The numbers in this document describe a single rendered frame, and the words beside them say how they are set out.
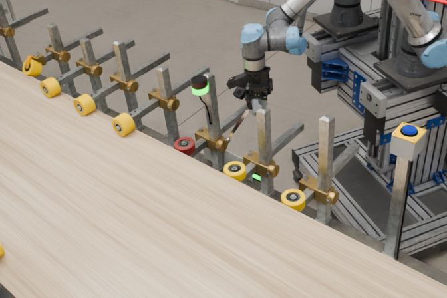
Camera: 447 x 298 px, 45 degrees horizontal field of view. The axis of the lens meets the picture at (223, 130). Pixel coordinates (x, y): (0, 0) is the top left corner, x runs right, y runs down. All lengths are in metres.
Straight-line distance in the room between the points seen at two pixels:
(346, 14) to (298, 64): 1.83
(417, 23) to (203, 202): 0.92
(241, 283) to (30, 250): 0.68
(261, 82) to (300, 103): 1.93
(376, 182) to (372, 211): 0.21
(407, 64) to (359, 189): 0.92
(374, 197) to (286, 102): 1.27
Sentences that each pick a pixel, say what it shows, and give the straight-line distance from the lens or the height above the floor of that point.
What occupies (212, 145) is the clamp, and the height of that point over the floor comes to 0.85.
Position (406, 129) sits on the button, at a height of 1.23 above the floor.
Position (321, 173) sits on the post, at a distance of 1.82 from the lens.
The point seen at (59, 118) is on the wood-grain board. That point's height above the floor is 0.90.
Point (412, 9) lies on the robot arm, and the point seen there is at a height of 1.37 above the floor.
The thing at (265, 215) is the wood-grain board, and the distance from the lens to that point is 1.74.
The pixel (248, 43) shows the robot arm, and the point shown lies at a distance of 1.83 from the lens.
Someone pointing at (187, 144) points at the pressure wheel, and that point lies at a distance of 2.05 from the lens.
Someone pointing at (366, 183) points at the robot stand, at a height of 0.21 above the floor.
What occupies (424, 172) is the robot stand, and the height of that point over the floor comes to 0.30.
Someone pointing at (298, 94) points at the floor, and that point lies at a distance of 3.93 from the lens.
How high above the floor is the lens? 2.15
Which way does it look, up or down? 37 degrees down
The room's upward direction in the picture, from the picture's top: 6 degrees counter-clockwise
